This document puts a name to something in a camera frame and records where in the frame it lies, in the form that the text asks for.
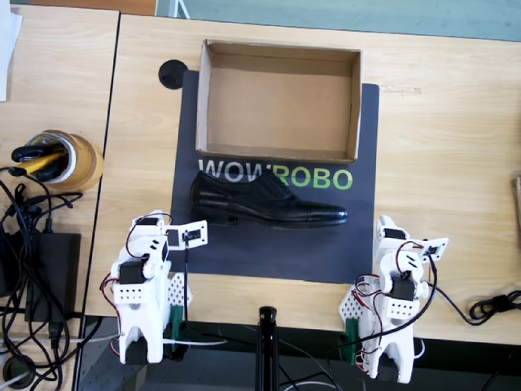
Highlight black charger block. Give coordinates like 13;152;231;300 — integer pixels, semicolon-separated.
0;230;15;298

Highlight thin black cable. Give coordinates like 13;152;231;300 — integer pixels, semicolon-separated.
0;166;85;245

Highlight black handled scissors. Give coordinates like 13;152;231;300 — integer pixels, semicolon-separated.
11;143;46;162

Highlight black round desk grommet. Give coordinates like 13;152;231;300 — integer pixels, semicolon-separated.
157;59;189;90
2;354;36;387

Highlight white paper stack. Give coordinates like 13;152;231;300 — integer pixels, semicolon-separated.
0;7;24;103

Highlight white thin cable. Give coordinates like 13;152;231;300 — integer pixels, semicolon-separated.
162;336;228;348

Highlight gripper white camera mount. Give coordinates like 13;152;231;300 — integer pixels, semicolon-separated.
164;219;209;250
421;237;450;261

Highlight camera black cable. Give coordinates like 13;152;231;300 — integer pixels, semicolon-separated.
325;250;439;363
182;234;192;327

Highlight black leather dress shoe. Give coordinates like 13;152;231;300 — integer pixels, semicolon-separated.
190;169;349;229

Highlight black camera stand pole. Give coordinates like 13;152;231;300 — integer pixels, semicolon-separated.
257;305;281;391

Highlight yellow handled pliers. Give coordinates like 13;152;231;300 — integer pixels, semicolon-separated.
10;151;62;177

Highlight green table clamp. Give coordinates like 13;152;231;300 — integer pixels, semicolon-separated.
169;305;186;362
344;319;361;366

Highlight coiled black cable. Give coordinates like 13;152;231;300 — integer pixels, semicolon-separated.
435;280;521;327

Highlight dark mat with WOWROBO print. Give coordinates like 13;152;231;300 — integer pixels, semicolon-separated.
169;69;382;285

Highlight white tape roll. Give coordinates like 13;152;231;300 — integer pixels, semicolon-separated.
24;132;79;185

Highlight brown packing tape roll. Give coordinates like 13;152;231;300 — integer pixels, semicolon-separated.
38;129;106;193

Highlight black power cord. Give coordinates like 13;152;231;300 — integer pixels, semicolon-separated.
0;319;66;391

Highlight open cardboard box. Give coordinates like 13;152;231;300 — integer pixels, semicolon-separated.
195;38;363;166

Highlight black power adapter brick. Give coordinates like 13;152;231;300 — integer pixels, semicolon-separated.
24;231;82;323

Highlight white perforated base plate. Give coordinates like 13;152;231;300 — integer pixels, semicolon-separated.
166;271;195;321
339;284;367;325

